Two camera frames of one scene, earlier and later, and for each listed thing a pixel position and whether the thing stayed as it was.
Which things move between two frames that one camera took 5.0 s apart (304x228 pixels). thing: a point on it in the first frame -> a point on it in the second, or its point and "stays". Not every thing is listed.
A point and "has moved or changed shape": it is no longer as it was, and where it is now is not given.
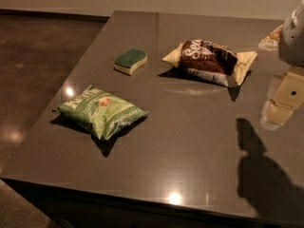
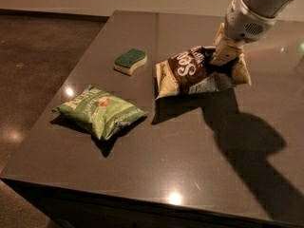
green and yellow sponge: [126, 63] stays
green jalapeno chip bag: [100, 113] stays
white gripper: [293, 43] -> [244, 22]
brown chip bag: [211, 61] has moved or changed shape
